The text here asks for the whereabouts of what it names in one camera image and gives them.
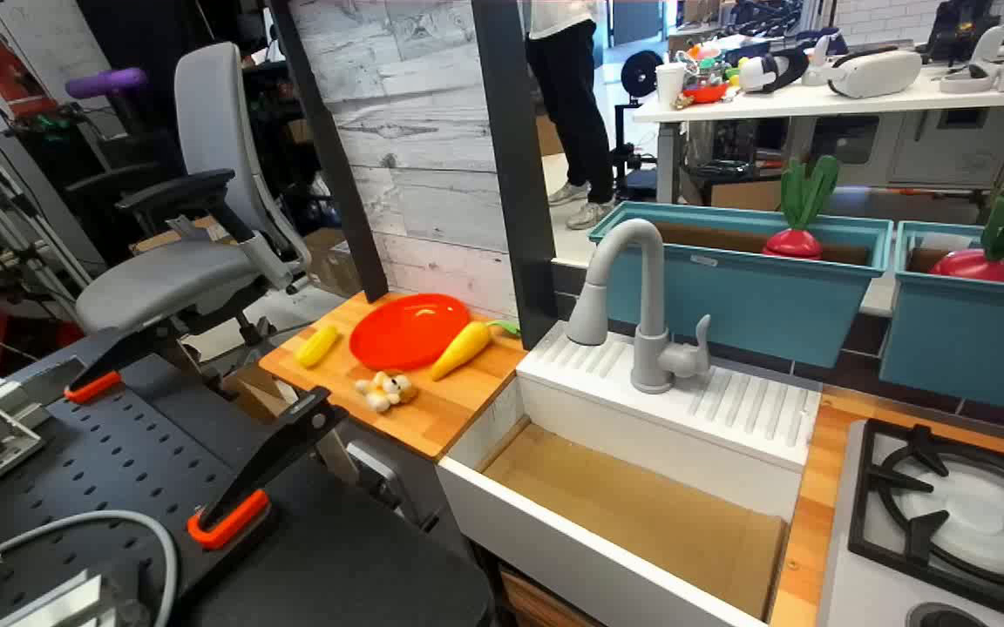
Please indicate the light wooden counter board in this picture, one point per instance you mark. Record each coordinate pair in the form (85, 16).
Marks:
(445, 407)

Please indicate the white VR headset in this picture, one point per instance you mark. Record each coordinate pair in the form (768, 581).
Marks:
(873, 73)

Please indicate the white cup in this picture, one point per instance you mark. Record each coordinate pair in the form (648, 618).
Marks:
(670, 84)

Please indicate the black frame post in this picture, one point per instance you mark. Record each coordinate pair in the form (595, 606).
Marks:
(515, 163)
(328, 150)

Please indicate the teal planter box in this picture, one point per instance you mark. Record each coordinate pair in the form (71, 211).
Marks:
(748, 297)
(975, 344)

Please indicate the toy stove with black grates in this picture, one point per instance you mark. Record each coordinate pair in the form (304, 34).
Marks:
(956, 524)

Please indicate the yellow banana toy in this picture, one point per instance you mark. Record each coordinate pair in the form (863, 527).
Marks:
(460, 351)

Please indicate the yellow toy corn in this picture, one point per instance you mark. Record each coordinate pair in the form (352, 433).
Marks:
(318, 346)

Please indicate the black filament spool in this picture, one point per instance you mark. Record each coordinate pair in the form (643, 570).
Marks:
(643, 73)

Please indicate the aluminium frame rack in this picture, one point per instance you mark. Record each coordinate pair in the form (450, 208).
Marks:
(16, 198)

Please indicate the purple roller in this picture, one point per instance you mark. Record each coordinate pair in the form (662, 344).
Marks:
(106, 81)

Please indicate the grey wood-print backdrop panel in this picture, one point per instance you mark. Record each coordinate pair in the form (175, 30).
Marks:
(409, 141)

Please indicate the grey office chair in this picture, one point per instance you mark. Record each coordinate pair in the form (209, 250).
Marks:
(155, 285)

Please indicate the white toy garlic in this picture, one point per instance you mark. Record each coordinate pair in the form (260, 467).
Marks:
(383, 393)

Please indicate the colourful toys pile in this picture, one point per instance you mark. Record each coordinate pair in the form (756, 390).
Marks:
(707, 73)

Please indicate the grey toy faucet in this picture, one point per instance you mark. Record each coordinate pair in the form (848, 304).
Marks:
(648, 310)

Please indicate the red toy radish green leaves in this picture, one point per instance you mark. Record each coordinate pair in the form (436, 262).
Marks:
(985, 262)
(798, 228)

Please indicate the orange plastic plate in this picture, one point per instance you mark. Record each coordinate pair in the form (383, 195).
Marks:
(409, 333)

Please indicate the white work table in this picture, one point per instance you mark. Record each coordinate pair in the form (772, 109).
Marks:
(829, 102)

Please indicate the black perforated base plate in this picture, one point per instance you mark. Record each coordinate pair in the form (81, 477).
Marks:
(120, 464)

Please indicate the person in black trousers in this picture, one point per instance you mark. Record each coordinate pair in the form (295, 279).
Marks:
(572, 106)

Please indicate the white toy sink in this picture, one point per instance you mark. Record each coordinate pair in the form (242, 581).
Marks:
(629, 420)

